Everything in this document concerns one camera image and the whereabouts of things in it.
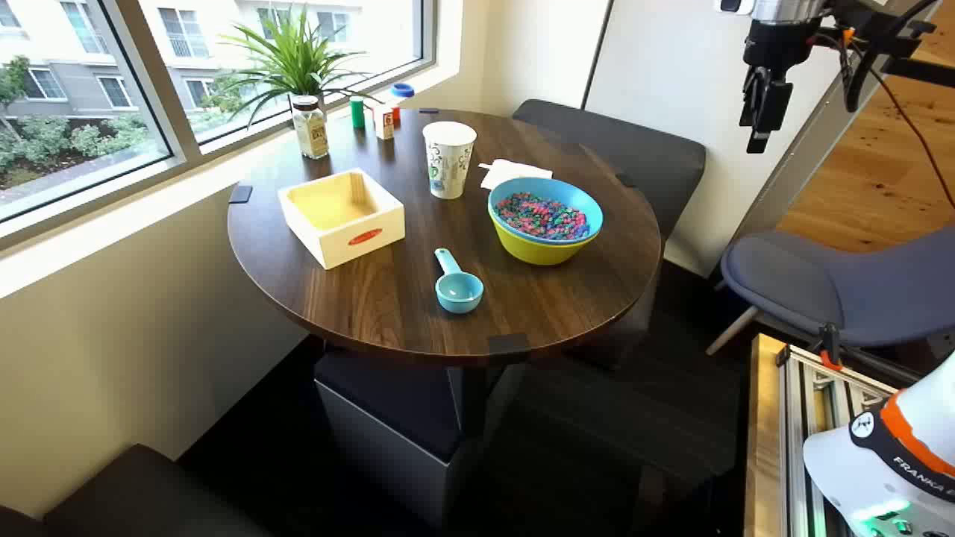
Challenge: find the blue bowl yellow outside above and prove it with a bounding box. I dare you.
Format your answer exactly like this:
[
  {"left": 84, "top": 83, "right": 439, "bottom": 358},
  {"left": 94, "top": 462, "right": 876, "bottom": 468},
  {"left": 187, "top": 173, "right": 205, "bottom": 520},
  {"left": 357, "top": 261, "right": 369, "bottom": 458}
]
[{"left": 484, "top": 177, "right": 609, "bottom": 268}]

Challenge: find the black horizontal bar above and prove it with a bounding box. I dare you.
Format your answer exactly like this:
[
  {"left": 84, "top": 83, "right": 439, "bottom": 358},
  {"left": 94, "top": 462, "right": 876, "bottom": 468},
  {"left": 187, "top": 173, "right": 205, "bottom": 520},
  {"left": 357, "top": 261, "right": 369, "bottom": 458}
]
[{"left": 880, "top": 53, "right": 955, "bottom": 91}]

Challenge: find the pale wooden open box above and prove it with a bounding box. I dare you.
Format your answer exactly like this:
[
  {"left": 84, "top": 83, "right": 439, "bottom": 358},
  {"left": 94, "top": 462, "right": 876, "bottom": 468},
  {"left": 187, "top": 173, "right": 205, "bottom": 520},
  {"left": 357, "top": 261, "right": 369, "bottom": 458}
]
[{"left": 275, "top": 165, "right": 407, "bottom": 273}]

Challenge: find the turquoise measuring scoop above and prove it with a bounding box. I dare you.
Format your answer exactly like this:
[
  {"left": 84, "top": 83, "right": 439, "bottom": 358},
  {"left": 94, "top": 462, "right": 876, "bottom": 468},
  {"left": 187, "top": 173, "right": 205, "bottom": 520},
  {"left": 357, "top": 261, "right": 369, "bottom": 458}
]
[{"left": 428, "top": 244, "right": 490, "bottom": 320}]

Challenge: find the grey slanted metal post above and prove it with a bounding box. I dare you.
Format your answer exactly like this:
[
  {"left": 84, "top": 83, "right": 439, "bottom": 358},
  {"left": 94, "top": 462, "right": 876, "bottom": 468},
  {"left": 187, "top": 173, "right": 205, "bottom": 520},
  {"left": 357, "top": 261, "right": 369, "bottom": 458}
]
[{"left": 733, "top": 68, "right": 898, "bottom": 247}]

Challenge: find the colourful beads pile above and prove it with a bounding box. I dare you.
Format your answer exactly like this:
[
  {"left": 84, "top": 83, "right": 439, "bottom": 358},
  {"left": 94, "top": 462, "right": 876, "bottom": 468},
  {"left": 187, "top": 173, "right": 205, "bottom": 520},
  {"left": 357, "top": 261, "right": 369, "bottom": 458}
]
[{"left": 494, "top": 192, "right": 594, "bottom": 244}]

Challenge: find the white paper napkin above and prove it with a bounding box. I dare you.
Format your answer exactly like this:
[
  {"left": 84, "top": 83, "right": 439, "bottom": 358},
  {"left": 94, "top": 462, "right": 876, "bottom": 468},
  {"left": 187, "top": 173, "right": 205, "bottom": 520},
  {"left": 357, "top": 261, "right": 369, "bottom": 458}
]
[{"left": 476, "top": 155, "right": 554, "bottom": 194}]

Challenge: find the aluminium robot stand frame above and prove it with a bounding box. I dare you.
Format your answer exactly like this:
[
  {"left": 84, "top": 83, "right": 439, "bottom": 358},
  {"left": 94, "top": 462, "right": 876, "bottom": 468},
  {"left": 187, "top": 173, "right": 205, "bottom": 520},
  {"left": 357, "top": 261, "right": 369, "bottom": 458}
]
[{"left": 742, "top": 332, "right": 904, "bottom": 537}]

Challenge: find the black seat cushion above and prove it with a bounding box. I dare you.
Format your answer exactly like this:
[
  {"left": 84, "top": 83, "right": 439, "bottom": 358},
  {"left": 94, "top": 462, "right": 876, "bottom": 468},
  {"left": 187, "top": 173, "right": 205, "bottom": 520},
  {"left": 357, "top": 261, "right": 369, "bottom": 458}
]
[{"left": 0, "top": 443, "right": 272, "bottom": 537}]

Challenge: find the thin dark hanging cable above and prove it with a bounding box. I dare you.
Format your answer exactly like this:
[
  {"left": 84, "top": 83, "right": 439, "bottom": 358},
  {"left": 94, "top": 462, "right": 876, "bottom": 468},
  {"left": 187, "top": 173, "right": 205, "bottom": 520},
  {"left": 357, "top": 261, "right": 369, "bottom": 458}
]
[{"left": 866, "top": 59, "right": 955, "bottom": 212}]

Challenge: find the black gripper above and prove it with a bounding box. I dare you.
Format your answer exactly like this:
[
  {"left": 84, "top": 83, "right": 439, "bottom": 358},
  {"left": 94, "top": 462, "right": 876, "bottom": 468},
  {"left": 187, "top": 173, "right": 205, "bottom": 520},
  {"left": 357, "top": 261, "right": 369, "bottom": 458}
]
[{"left": 737, "top": 15, "right": 810, "bottom": 158}]

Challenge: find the green potted plant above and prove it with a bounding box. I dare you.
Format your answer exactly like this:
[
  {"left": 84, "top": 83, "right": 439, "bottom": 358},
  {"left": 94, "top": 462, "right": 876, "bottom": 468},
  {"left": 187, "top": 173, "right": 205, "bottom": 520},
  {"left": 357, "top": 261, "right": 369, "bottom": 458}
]
[{"left": 203, "top": 7, "right": 366, "bottom": 165}]

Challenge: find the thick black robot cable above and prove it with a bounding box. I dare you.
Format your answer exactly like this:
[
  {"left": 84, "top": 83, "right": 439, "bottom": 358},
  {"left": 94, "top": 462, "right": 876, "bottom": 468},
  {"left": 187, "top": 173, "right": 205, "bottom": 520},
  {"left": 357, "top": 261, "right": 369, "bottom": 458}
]
[{"left": 836, "top": 25, "right": 874, "bottom": 113}]

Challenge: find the grey window frame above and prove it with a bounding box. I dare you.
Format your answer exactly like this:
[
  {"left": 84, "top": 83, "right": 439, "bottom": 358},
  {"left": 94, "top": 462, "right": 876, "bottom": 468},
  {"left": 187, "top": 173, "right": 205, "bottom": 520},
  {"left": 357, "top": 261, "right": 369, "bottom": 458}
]
[{"left": 0, "top": 0, "right": 442, "bottom": 250}]

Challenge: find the dark grey sofa bench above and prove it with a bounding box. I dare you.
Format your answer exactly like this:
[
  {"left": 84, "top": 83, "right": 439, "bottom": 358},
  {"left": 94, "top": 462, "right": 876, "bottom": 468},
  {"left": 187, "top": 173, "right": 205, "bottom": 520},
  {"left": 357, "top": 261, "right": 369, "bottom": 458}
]
[{"left": 510, "top": 97, "right": 709, "bottom": 241}]

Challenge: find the dark cube ottoman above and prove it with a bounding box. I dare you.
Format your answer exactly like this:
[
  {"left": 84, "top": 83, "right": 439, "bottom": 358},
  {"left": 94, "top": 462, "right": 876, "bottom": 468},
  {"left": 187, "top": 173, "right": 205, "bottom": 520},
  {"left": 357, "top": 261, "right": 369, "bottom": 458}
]
[{"left": 310, "top": 340, "right": 531, "bottom": 532}]

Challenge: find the orange cable strap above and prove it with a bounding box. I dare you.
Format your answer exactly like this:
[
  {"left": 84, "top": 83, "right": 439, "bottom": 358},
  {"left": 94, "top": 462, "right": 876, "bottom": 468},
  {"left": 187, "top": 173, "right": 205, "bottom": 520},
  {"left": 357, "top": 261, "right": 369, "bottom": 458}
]
[{"left": 874, "top": 394, "right": 955, "bottom": 486}]

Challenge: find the blue-grey chair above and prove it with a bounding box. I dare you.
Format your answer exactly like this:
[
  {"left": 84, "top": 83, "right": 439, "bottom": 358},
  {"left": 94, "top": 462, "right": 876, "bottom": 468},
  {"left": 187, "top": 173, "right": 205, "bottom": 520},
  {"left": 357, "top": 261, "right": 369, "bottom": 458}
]
[{"left": 703, "top": 225, "right": 955, "bottom": 385}]

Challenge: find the patterned paper cup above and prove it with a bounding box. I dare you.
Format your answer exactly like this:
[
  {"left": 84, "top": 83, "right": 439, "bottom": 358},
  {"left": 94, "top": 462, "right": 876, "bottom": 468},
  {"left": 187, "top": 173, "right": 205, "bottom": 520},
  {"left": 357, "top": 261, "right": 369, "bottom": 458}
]
[{"left": 421, "top": 119, "right": 479, "bottom": 203}]

